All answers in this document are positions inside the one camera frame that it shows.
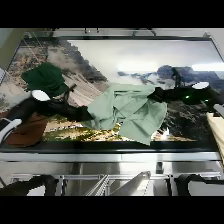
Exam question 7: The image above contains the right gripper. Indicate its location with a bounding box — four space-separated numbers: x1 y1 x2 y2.
147 86 170 104

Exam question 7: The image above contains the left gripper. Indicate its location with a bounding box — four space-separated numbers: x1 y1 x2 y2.
67 105 95 123

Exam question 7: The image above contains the light green shirt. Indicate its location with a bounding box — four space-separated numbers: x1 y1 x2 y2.
80 82 168 147

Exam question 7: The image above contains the dark green garment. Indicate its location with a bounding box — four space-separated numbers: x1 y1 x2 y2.
20 61 70 98

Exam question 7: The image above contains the brown garment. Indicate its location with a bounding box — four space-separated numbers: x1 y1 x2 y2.
0 111 48 148

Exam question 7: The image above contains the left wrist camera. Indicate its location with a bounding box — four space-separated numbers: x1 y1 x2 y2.
63 83 78 102

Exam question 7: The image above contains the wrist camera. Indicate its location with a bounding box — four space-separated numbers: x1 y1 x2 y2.
63 83 78 102
170 66 184 88

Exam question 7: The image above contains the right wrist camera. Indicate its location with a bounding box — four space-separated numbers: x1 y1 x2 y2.
170 66 184 88

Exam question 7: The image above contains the silver frame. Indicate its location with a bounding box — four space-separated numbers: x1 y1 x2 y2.
0 28 224 197

